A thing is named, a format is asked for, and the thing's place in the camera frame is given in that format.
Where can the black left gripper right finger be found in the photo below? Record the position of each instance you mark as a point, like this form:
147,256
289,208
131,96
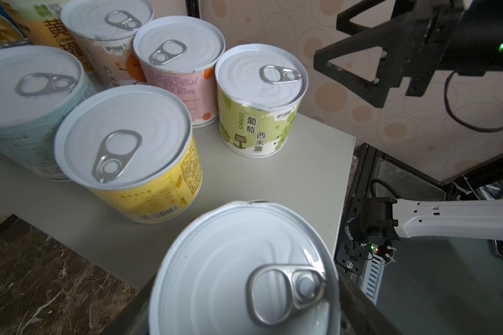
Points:
362,314

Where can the green label can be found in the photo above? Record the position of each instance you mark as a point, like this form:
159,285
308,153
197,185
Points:
259,91

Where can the pink label can front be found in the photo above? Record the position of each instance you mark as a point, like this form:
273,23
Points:
246,268

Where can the pink label can back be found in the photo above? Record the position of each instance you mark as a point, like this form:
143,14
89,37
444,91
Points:
179,54

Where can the peach label can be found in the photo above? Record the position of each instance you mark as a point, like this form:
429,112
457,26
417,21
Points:
105,32

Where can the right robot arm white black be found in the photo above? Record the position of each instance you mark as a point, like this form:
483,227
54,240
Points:
475,49

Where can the blue progresso soup can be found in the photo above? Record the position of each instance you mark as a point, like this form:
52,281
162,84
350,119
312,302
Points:
10,34

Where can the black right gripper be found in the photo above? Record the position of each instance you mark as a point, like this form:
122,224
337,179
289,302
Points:
410,45

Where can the yellow label can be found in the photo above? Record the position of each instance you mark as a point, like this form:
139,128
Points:
40,21

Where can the pink label can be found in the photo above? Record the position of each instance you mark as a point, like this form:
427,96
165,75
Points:
179,54
246,268

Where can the grey metal cabinet box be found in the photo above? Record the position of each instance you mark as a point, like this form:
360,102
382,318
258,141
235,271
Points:
308,175

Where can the white lid can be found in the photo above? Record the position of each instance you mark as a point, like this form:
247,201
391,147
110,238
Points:
39,87
133,147

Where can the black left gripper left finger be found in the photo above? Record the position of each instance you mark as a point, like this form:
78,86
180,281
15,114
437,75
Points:
134,318

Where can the black corner frame post right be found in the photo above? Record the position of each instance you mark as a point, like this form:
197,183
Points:
193,8

